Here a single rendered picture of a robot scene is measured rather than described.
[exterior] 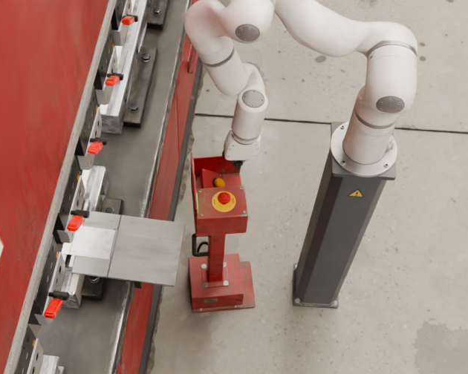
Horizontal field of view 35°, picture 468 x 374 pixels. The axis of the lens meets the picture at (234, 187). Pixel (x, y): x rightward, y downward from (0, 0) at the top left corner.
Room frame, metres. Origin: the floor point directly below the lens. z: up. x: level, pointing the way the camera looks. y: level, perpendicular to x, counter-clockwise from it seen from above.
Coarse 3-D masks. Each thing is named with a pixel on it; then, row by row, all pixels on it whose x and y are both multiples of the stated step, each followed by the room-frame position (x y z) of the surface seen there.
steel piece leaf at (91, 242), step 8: (80, 232) 0.86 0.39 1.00; (88, 232) 0.86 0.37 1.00; (96, 232) 0.87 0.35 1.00; (104, 232) 0.87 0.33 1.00; (112, 232) 0.87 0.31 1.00; (80, 240) 0.84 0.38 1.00; (88, 240) 0.84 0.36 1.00; (96, 240) 0.84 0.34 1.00; (104, 240) 0.84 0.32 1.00; (112, 240) 0.85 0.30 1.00; (72, 248) 0.82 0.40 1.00; (80, 248) 0.82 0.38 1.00; (88, 248) 0.82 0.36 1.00; (96, 248) 0.82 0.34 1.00; (104, 248) 0.82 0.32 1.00; (112, 248) 0.82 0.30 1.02; (88, 256) 0.80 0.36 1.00; (96, 256) 0.80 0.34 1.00; (104, 256) 0.80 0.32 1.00
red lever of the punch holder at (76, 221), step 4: (72, 212) 0.78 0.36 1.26; (76, 212) 0.78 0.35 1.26; (80, 212) 0.78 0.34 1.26; (84, 212) 0.78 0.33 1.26; (88, 212) 0.79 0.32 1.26; (76, 216) 0.76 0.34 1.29; (80, 216) 0.76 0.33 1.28; (84, 216) 0.78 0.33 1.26; (88, 216) 0.78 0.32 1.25; (72, 220) 0.74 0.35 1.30; (76, 220) 0.74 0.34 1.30; (80, 220) 0.75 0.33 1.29; (68, 224) 0.73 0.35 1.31; (72, 224) 0.73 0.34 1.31; (76, 224) 0.73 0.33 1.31; (80, 224) 0.74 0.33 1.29; (68, 228) 0.72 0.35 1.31; (72, 228) 0.72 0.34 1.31; (76, 228) 0.72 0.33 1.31
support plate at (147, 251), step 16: (96, 224) 0.89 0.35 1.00; (112, 224) 0.89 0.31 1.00; (128, 224) 0.90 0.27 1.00; (144, 224) 0.90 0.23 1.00; (160, 224) 0.91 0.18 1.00; (176, 224) 0.91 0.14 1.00; (128, 240) 0.85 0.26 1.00; (144, 240) 0.85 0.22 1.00; (160, 240) 0.86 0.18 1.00; (176, 240) 0.86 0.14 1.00; (80, 256) 0.80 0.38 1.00; (128, 256) 0.81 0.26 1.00; (144, 256) 0.81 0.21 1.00; (160, 256) 0.81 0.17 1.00; (176, 256) 0.82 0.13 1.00; (80, 272) 0.75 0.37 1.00; (96, 272) 0.75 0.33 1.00; (112, 272) 0.76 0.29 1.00; (128, 272) 0.76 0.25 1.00; (144, 272) 0.77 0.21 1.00; (160, 272) 0.77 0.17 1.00; (176, 272) 0.77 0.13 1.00
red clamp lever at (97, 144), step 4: (92, 140) 0.98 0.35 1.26; (96, 140) 0.98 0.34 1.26; (100, 140) 0.98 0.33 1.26; (104, 140) 0.98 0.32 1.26; (92, 144) 0.95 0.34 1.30; (96, 144) 0.95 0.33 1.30; (100, 144) 0.96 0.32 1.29; (104, 144) 0.98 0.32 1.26; (88, 148) 0.92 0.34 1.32; (92, 148) 0.92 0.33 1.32; (96, 148) 0.93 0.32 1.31; (100, 148) 0.95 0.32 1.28; (88, 152) 0.92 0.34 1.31; (92, 152) 0.92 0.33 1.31; (96, 152) 0.92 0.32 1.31
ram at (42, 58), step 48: (0, 0) 0.78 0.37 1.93; (48, 0) 0.95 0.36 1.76; (96, 0) 1.21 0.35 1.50; (0, 48) 0.73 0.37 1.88; (48, 48) 0.90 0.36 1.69; (0, 96) 0.68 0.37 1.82; (48, 96) 0.84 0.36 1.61; (0, 144) 0.64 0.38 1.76; (48, 144) 0.79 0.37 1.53; (0, 192) 0.58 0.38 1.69; (48, 192) 0.73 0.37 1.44; (48, 240) 0.67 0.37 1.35; (0, 288) 0.47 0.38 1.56; (0, 336) 0.41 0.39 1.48
